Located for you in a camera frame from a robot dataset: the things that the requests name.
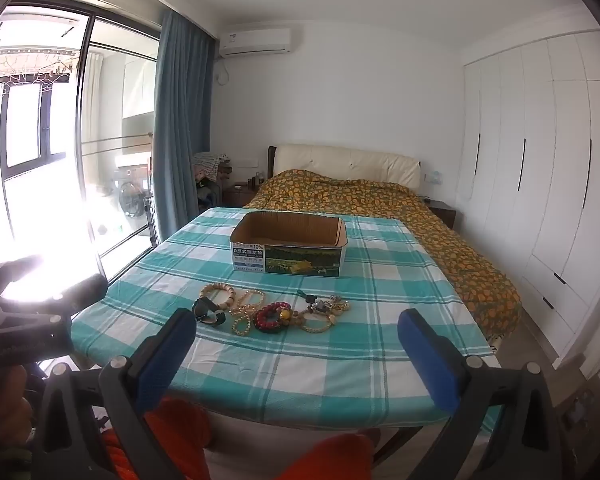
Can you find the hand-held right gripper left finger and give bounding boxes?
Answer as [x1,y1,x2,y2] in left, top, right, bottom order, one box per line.
[30,308,197,480]

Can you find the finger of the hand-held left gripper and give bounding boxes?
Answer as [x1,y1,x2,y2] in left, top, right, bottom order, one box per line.
[0,301,74,338]
[60,274,109,313]

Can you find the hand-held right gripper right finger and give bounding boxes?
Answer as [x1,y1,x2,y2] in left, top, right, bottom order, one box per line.
[397,308,563,480]

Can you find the black wristwatch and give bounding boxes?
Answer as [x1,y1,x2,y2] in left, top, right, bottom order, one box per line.
[192,297,228,327]

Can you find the gold pearl bead necklace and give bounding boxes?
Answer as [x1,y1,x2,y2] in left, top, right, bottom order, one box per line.
[228,289,266,337]

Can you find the cream wooden bead bracelet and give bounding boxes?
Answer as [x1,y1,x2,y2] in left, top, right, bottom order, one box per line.
[200,282,239,313]

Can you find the red bead bracelet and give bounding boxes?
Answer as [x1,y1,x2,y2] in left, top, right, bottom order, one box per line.
[254,301,294,334]

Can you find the cardboard box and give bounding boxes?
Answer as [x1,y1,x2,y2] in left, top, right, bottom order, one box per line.
[230,211,347,279]

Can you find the person's left hand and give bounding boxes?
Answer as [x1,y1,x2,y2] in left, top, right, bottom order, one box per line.
[0,364,33,441]

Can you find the person's orange pants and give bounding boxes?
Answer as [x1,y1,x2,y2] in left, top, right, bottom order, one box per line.
[100,395,377,480]

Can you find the teal checked cloth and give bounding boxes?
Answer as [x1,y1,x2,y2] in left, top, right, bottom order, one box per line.
[72,206,503,433]

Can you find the standing fan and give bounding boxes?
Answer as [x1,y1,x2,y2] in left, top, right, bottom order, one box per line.
[117,182,147,219]

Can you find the bed with orange quilt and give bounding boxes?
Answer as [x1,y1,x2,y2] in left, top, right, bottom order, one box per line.
[242,167,523,342]

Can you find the dark wooden nightstand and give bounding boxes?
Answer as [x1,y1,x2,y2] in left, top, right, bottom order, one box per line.
[225,180,264,209]
[424,199,459,232]

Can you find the black framed sliding glass door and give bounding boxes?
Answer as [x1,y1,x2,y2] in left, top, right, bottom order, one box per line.
[0,0,162,283]

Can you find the pile of folded clothes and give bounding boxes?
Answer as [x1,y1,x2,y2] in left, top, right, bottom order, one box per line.
[190,151,234,187]

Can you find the blue curtain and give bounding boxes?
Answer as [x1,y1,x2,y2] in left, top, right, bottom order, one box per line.
[152,10,216,242]

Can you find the white wardrobe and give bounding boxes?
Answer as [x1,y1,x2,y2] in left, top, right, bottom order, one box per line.
[455,2,600,363]

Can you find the cream padded headboard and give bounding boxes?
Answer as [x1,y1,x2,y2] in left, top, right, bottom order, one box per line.
[268,143,422,196]

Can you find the hanging clothes drying rack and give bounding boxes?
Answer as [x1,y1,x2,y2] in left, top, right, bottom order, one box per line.
[0,46,77,87]

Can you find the white air conditioner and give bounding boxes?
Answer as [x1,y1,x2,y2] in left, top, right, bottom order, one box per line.
[219,27,294,59]

